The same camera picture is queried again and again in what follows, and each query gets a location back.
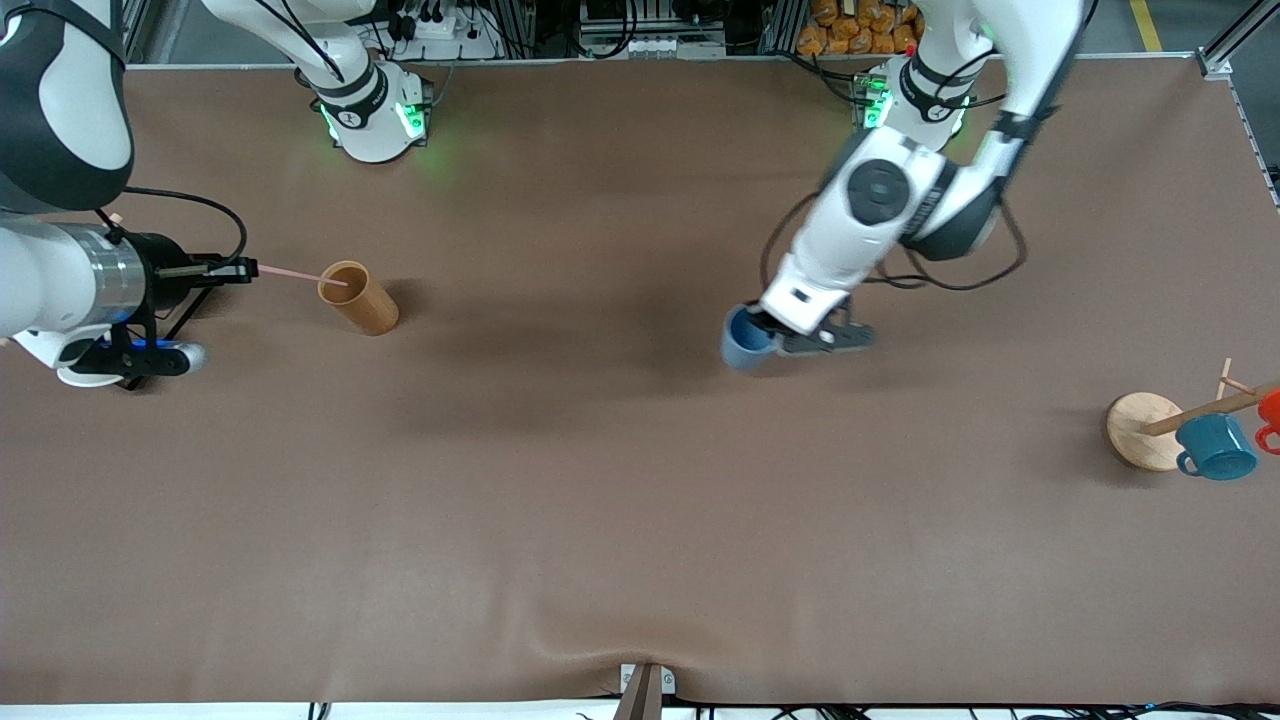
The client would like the blue cup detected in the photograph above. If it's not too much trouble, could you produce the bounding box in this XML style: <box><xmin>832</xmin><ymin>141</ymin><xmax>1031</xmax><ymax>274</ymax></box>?
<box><xmin>720</xmin><ymin>305</ymin><xmax>783</xmax><ymax>373</ymax></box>

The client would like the pink chopstick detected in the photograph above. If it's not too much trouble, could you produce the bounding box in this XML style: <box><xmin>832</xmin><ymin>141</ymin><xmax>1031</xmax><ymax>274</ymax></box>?
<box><xmin>257</xmin><ymin>264</ymin><xmax>349</xmax><ymax>288</ymax></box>

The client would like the brown bamboo tube holder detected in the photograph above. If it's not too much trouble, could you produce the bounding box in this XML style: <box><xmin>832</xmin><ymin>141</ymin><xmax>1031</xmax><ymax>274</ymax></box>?
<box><xmin>317</xmin><ymin>261</ymin><xmax>400</xmax><ymax>336</ymax></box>

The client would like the orange packaged snacks pile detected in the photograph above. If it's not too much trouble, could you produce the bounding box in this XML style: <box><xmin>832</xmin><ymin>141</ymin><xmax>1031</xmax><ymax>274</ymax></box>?
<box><xmin>797</xmin><ymin>0</ymin><xmax>926</xmax><ymax>57</ymax></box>

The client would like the white power strip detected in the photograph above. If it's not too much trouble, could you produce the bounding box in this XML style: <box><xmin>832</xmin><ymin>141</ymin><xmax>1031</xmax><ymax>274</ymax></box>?
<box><xmin>395</xmin><ymin>8</ymin><xmax>501</xmax><ymax>61</ymax></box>

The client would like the wooden mug tree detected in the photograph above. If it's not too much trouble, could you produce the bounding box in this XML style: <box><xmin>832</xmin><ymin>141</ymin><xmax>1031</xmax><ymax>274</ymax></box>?
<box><xmin>1107</xmin><ymin>358</ymin><xmax>1280</xmax><ymax>472</ymax></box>

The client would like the teal mug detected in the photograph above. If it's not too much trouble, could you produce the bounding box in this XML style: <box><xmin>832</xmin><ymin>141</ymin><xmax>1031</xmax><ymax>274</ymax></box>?
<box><xmin>1175</xmin><ymin>413</ymin><xmax>1259</xmax><ymax>482</ymax></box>

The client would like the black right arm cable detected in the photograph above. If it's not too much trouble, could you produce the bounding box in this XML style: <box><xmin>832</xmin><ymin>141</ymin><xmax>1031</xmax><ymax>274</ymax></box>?
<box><xmin>95</xmin><ymin>186</ymin><xmax>249</xmax><ymax>266</ymax></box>

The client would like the aluminium frame post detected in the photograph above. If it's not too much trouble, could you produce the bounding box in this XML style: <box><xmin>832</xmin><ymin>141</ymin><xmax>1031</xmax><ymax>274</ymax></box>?
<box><xmin>1197</xmin><ymin>0</ymin><xmax>1280</xmax><ymax>79</ymax></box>
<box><xmin>122</xmin><ymin>0</ymin><xmax>191</xmax><ymax>67</ymax></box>

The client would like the metal table bracket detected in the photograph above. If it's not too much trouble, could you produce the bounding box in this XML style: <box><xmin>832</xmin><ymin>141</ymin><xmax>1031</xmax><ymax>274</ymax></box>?
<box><xmin>619</xmin><ymin>663</ymin><xmax>677</xmax><ymax>697</ymax></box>

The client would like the brown camera mast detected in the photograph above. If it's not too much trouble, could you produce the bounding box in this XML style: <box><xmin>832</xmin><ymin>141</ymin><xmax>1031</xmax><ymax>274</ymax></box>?
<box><xmin>612</xmin><ymin>665</ymin><xmax>664</xmax><ymax>720</ymax></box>

